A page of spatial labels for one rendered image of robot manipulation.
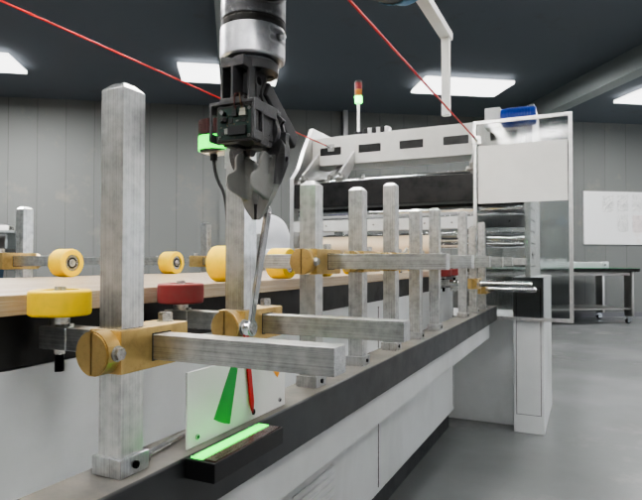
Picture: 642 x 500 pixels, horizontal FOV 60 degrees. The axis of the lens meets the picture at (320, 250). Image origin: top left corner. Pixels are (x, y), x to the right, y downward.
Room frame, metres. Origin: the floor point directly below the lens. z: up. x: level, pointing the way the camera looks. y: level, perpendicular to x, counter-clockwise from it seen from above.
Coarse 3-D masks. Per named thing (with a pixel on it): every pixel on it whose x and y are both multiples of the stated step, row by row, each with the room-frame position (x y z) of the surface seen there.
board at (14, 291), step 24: (0, 288) 0.93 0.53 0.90; (24, 288) 0.93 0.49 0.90; (48, 288) 0.93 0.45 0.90; (72, 288) 0.93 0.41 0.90; (96, 288) 0.93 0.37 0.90; (144, 288) 0.96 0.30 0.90; (216, 288) 1.15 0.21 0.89; (264, 288) 1.32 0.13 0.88; (288, 288) 1.42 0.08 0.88; (0, 312) 0.72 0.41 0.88; (24, 312) 0.76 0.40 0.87
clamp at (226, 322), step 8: (224, 312) 0.84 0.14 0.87; (232, 312) 0.84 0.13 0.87; (240, 312) 0.85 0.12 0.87; (248, 312) 0.86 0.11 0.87; (256, 312) 0.88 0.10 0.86; (264, 312) 0.90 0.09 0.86; (272, 312) 0.92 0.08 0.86; (280, 312) 0.95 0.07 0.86; (216, 320) 0.85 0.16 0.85; (224, 320) 0.84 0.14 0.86; (232, 320) 0.84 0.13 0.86; (240, 320) 0.84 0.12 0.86; (256, 320) 0.88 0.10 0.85; (216, 328) 0.85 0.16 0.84; (224, 328) 0.84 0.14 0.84; (232, 328) 0.84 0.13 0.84; (256, 336) 0.88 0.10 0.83; (264, 336) 0.90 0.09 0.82; (272, 336) 0.93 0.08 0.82
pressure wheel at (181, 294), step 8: (160, 288) 0.96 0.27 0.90; (168, 288) 0.95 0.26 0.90; (176, 288) 0.95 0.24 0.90; (184, 288) 0.95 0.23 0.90; (192, 288) 0.96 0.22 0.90; (200, 288) 0.97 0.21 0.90; (160, 296) 0.96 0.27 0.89; (168, 296) 0.95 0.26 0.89; (176, 296) 0.95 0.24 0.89; (184, 296) 0.95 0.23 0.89; (192, 296) 0.96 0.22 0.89; (200, 296) 0.97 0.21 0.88; (168, 304) 0.95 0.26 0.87; (176, 304) 0.95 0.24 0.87; (184, 304) 0.95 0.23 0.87; (192, 304) 0.96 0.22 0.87
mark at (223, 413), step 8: (232, 368) 0.82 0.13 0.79; (232, 376) 0.82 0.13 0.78; (232, 384) 0.82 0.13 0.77; (224, 392) 0.80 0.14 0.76; (232, 392) 0.82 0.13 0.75; (224, 400) 0.80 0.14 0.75; (232, 400) 0.82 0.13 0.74; (224, 408) 0.80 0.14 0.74; (216, 416) 0.79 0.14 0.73; (224, 416) 0.80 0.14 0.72
